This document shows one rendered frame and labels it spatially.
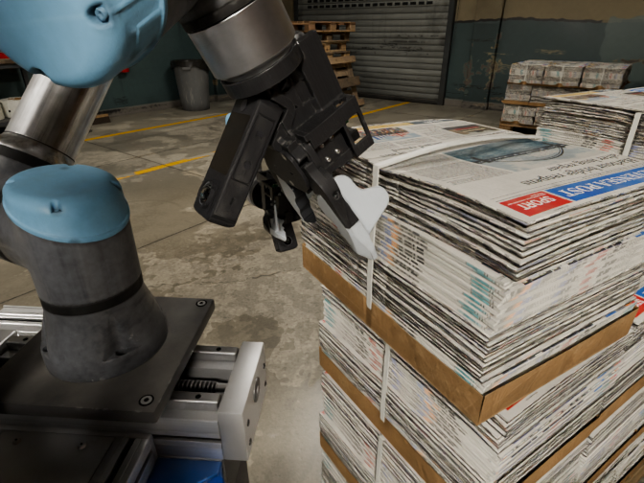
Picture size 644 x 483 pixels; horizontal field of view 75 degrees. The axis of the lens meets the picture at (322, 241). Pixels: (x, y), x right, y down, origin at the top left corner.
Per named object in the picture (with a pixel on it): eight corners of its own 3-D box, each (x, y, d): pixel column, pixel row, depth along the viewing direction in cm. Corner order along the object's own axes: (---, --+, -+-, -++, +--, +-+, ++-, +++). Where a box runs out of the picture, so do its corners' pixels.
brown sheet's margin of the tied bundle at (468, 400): (379, 338, 55) (382, 311, 53) (524, 279, 68) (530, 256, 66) (477, 428, 42) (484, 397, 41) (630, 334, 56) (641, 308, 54)
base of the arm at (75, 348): (16, 379, 51) (-13, 311, 47) (87, 306, 64) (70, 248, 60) (137, 386, 50) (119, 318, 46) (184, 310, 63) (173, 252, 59)
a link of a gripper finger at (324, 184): (366, 218, 38) (305, 139, 36) (354, 230, 37) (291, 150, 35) (346, 219, 42) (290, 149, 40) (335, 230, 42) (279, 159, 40)
